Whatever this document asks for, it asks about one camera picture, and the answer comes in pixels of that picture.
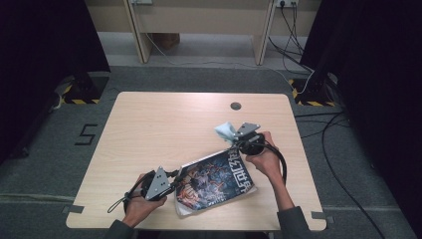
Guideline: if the white floor cable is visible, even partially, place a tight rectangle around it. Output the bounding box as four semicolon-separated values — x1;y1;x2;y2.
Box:
143;32;316;96

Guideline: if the light blue cloth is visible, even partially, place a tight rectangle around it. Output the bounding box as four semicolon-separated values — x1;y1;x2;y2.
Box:
214;120;238;144

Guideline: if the hazard-taped black stand base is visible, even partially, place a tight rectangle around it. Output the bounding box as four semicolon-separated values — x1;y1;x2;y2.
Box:
288;73;339;108
54;72;111;105

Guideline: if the black power cable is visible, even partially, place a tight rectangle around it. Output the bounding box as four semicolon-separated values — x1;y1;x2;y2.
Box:
280;3;305;56
268;36;315;74

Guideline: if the long black floor cable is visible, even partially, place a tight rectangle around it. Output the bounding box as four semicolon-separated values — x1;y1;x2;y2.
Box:
320;113;387;239

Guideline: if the person's left hand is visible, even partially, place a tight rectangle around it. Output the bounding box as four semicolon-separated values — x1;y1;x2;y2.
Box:
122;173;168;229

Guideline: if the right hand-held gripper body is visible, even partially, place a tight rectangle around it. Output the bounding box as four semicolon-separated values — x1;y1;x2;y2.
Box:
233;121;267;156

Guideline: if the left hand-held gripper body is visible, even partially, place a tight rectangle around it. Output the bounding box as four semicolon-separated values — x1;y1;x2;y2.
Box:
140;165;177;202

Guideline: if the glossy illustrated magazine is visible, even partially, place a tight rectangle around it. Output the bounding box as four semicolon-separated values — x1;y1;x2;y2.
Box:
174;147;259;219

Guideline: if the person's right hand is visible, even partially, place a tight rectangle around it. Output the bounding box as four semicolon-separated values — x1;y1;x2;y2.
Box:
245;130;287;184

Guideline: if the right hand-held gripper black cable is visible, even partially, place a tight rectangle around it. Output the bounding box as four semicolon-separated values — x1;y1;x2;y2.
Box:
262;142;288;187

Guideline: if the brown cardboard box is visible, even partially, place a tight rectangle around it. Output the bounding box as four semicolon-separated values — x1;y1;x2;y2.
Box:
148;32;181;51

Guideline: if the black curtain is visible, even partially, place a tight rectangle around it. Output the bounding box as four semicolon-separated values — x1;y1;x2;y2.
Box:
300;0;422;230
0;0;111;163

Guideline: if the grey tape strip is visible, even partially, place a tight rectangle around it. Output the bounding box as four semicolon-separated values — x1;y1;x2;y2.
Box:
61;204;86;215
311;211;335;224

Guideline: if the thin black floor cable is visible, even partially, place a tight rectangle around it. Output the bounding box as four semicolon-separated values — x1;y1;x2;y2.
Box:
294;112;351;139

